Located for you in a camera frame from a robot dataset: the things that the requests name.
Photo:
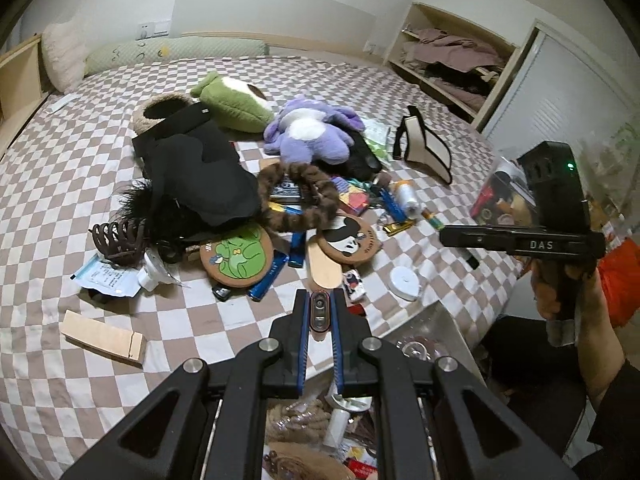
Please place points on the panda cork coaster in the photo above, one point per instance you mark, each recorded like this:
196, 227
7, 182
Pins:
349, 240

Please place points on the black lighter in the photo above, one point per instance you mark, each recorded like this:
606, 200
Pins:
222, 293

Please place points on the gold lighter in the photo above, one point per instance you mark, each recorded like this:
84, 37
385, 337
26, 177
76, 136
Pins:
392, 229

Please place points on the checkered bed sheet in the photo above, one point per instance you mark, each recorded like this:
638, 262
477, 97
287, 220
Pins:
76, 168

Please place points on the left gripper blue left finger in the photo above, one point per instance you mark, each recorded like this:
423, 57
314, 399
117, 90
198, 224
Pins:
302, 309

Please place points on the brown tape roll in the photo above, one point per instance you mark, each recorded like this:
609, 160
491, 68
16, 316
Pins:
420, 345

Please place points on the green dinosaur cork coaster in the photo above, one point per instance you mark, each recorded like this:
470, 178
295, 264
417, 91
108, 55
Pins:
240, 258

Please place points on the person's right hand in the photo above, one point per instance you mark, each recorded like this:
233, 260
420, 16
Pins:
560, 289

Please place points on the blue lighter under coaster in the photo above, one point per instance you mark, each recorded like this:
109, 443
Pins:
297, 252

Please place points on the white storage box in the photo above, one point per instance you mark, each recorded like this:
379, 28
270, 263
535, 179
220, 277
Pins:
424, 428

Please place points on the dark red lighter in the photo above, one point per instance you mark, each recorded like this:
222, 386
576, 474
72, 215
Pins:
319, 312

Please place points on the green plush toy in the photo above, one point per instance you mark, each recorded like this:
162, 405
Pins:
233, 103

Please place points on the purple plush toy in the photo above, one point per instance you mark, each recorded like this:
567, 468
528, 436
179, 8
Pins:
306, 130

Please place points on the dark blue lighter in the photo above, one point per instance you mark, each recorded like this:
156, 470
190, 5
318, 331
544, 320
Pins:
258, 291

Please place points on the wooden headboard shelf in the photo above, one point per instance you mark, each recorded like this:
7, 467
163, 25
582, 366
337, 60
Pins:
21, 91

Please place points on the wooden clip block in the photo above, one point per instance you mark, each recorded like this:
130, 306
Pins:
115, 342

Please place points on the oval wooden board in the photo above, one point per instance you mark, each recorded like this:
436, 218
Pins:
322, 272

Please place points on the fluffy beige slipper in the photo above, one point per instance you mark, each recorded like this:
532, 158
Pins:
156, 109

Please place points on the colourful card box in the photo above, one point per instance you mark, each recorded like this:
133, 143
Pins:
353, 200

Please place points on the brown hair claw clip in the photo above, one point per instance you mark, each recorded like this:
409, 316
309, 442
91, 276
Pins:
121, 242

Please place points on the brown furry scrunchie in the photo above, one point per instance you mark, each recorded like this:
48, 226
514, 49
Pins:
319, 200

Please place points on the blue metallic lighter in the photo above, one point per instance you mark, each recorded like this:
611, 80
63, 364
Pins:
391, 206

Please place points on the clear plastic storage bin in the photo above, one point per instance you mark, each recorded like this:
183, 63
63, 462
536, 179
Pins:
505, 199

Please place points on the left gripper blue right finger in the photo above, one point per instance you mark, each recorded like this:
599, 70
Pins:
337, 297

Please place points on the white fluffy pillow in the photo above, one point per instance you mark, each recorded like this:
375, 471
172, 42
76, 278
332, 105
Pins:
64, 54

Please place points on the white thread spool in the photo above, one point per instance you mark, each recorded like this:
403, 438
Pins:
405, 196

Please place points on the white round tape measure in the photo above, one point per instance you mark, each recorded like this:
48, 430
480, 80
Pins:
404, 283

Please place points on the wooden wardrobe shelf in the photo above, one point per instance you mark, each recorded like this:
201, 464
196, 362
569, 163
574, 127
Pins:
459, 63

